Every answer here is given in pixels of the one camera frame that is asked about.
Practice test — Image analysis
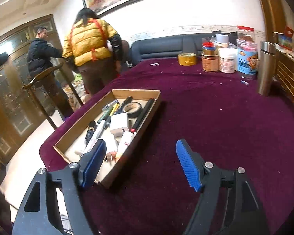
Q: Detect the black electrical tape roll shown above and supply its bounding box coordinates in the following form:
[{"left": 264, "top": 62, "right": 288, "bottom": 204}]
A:
[{"left": 122, "top": 102, "right": 143, "bottom": 119}]

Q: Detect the black marker white tip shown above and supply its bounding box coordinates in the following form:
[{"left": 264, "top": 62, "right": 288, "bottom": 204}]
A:
[{"left": 114, "top": 96, "right": 133, "bottom": 115}]

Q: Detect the white charger plug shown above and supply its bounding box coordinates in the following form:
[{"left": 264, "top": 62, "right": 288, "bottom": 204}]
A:
[{"left": 100, "top": 130, "right": 118, "bottom": 162}]

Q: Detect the orange label jar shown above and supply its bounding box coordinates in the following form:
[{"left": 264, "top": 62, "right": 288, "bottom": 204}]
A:
[{"left": 201, "top": 37, "right": 219, "bottom": 72}]

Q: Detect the wooden glass door cabinet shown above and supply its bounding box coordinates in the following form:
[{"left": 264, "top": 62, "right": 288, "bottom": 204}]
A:
[{"left": 0, "top": 15, "right": 61, "bottom": 165}]

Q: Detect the maroon chair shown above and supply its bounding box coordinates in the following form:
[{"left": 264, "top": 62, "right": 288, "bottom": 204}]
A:
[{"left": 117, "top": 40, "right": 133, "bottom": 73}]

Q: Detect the white paint marker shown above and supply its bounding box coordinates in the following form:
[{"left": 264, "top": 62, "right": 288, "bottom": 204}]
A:
[{"left": 75, "top": 120, "right": 106, "bottom": 156}]

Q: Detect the blue label snack jar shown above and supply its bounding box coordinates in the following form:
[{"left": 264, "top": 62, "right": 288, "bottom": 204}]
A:
[{"left": 236, "top": 25, "right": 258, "bottom": 79}]

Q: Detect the yellow black pen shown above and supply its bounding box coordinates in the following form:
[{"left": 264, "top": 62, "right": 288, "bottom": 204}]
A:
[{"left": 106, "top": 103, "right": 120, "bottom": 127}]

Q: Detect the steel thermos bottle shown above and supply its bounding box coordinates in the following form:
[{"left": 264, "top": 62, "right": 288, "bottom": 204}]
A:
[{"left": 257, "top": 41, "right": 276, "bottom": 96}]

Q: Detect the white glue bottle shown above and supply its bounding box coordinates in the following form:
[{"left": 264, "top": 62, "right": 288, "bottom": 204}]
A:
[{"left": 116, "top": 132, "right": 135, "bottom": 159}]

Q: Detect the purple table cloth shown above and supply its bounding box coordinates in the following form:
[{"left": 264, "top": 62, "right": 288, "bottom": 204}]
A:
[{"left": 40, "top": 59, "right": 294, "bottom": 234}]

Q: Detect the person in yellow jacket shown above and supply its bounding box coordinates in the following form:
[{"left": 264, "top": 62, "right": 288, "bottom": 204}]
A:
[{"left": 63, "top": 8, "right": 124, "bottom": 95}]

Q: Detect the wooden chair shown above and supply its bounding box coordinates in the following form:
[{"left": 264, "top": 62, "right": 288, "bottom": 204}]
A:
[{"left": 22, "top": 63, "right": 84, "bottom": 130}]

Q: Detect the olive green tube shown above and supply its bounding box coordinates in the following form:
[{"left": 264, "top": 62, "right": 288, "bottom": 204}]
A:
[{"left": 97, "top": 106, "right": 113, "bottom": 125}]

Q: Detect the man in black jacket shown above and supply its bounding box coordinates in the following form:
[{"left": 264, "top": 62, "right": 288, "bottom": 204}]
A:
[{"left": 26, "top": 26, "right": 75, "bottom": 118}]

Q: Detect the white plastic jar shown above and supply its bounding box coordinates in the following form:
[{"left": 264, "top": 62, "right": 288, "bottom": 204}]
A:
[{"left": 218, "top": 48, "right": 237, "bottom": 74}]

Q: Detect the wooden side cabinet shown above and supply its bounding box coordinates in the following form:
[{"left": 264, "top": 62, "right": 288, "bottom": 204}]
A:
[{"left": 275, "top": 49, "right": 294, "bottom": 105}]

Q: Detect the black marker red cap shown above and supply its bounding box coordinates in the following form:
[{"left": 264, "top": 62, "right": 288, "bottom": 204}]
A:
[{"left": 130, "top": 98, "right": 155, "bottom": 133}]

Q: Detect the white power adapter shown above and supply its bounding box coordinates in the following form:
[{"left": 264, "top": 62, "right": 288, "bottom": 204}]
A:
[{"left": 110, "top": 112, "right": 129, "bottom": 134}]

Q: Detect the yellow tape roll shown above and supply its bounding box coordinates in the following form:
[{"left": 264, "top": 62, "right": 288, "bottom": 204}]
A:
[{"left": 178, "top": 53, "right": 197, "bottom": 66}]

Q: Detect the dark blue sofa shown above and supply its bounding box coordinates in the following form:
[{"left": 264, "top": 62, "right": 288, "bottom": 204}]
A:
[{"left": 131, "top": 30, "right": 223, "bottom": 66}]

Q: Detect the cardboard tray box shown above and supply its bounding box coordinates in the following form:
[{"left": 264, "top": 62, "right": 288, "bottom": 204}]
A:
[{"left": 54, "top": 89, "right": 161, "bottom": 188}]

